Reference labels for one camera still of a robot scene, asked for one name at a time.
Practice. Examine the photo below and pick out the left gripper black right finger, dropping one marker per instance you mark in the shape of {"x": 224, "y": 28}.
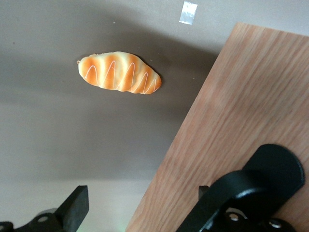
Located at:
{"x": 241, "y": 223}

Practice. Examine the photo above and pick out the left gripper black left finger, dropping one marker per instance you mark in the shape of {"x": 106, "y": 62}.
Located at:
{"x": 70, "y": 212}

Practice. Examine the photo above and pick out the light wooden drawer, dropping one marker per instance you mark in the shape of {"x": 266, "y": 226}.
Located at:
{"x": 241, "y": 96}

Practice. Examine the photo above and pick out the striped toy bread roll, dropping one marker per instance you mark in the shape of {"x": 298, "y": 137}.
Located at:
{"x": 120, "y": 75}

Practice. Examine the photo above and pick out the silver tape piece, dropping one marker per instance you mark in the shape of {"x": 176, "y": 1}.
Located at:
{"x": 188, "y": 13}

